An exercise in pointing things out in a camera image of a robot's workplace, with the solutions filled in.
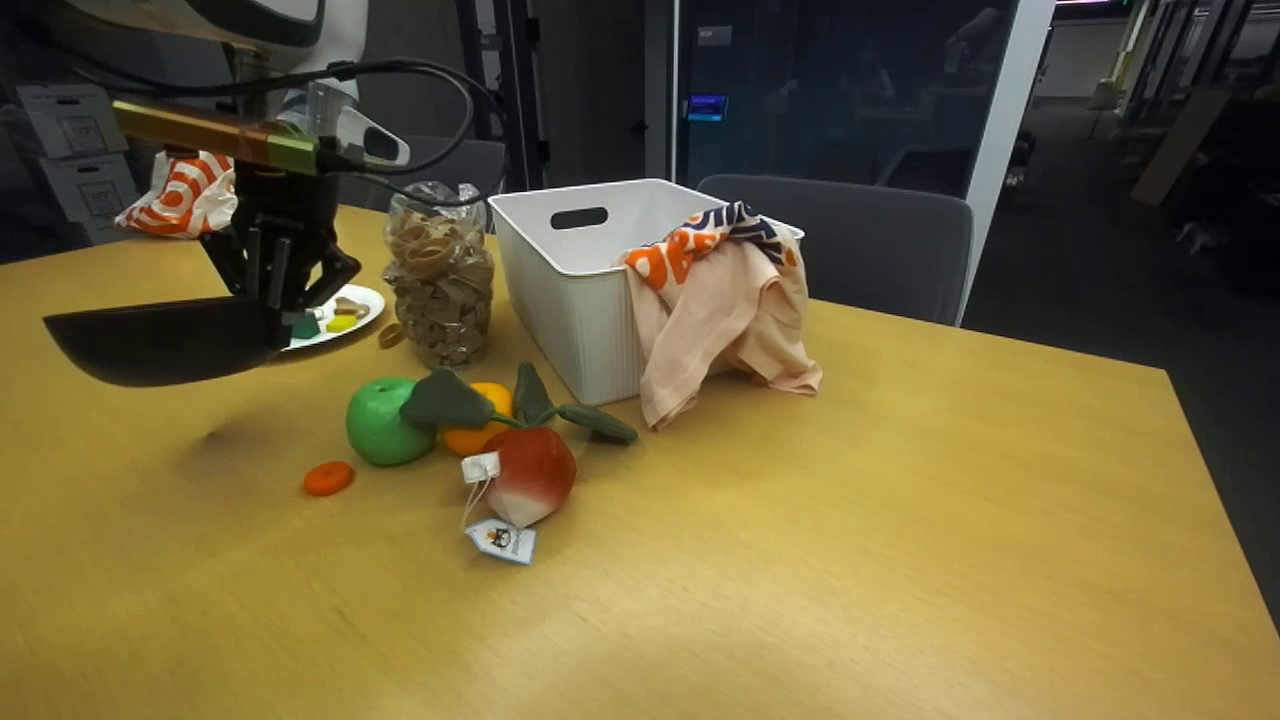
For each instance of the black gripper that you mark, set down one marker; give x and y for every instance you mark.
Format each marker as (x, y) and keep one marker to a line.
(283, 206)

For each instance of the black bowl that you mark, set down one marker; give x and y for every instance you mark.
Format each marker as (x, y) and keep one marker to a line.
(161, 346)

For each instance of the green toy apple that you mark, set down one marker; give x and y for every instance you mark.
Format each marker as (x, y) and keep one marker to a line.
(384, 424)

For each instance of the orange toy fruit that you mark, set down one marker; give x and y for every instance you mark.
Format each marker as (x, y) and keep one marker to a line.
(473, 437)

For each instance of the red plush radish with leaves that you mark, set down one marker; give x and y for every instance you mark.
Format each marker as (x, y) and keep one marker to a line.
(532, 474)

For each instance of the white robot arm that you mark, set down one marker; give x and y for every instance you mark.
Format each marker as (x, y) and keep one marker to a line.
(215, 27)

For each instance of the white plate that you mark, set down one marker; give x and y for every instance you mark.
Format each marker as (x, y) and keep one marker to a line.
(352, 327)

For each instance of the teal block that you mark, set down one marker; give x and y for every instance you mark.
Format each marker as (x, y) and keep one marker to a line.
(305, 327)

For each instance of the tan wooden block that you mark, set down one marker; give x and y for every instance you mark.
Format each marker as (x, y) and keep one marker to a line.
(352, 305)

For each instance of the yellow block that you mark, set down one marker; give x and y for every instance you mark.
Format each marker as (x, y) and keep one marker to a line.
(340, 322)

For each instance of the loose tan rubber band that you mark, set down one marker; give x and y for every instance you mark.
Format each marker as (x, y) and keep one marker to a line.
(388, 335)

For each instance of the orange and white plastic bag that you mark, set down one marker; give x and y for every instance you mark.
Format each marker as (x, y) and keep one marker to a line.
(185, 202)

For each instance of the small orange disc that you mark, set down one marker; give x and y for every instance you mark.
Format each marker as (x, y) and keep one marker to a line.
(329, 476)

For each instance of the stacked cardboard boxes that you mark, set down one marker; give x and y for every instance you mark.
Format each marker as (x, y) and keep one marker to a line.
(75, 152)

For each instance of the white plastic storage bin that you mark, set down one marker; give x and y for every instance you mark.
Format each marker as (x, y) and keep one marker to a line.
(574, 315)

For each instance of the peach cloth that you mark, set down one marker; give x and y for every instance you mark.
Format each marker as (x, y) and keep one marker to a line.
(713, 322)

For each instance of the blue lit screen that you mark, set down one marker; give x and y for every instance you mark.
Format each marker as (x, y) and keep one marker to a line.
(705, 108)

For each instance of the tan wrist camera mount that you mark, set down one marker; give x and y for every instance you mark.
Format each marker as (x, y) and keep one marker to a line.
(215, 139)

